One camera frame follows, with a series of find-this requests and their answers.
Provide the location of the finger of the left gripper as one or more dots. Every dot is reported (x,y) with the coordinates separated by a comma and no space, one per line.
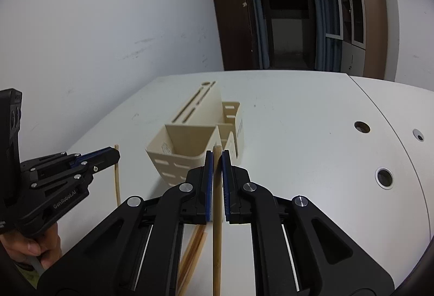
(102,159)
(83,159)

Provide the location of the light wooden chopstick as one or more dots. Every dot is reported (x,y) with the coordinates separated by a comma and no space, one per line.
(117,184)
(217,220)

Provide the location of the beige utensil holder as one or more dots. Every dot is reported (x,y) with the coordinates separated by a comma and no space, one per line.
(203,122)

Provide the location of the blue curtain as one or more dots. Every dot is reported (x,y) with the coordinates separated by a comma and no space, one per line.
(328,50)

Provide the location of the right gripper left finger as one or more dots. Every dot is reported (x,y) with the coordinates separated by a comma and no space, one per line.
(199,203)

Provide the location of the wooden glass door cabinet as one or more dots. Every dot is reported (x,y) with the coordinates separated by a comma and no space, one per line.
(365,44)

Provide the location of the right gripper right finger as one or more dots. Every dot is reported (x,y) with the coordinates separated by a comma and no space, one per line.
(237,209)

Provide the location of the left hand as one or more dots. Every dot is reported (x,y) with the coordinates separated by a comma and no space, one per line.
(47,247)

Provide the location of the brown wooden door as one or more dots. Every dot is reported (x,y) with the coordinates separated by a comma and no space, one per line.
(237,34)

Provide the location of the light chopstick on table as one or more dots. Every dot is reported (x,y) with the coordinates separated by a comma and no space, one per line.
(192,267)
(189,253)

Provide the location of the white framed window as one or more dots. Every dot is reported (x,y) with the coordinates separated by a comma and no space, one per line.
(333,19)

